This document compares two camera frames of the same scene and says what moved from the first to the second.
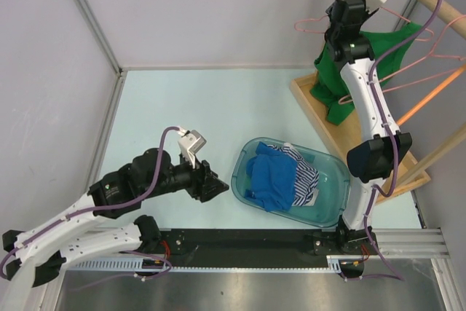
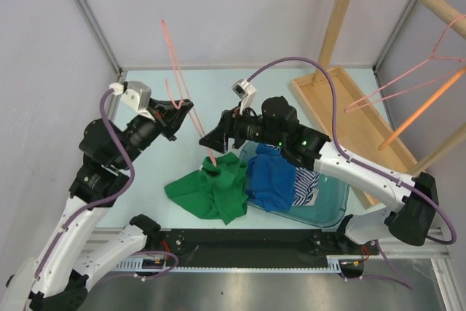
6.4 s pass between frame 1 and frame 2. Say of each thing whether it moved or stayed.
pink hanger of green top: moved
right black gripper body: moved
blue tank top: stayed
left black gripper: moved
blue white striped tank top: stayed
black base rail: stayed
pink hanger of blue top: moved
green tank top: moved
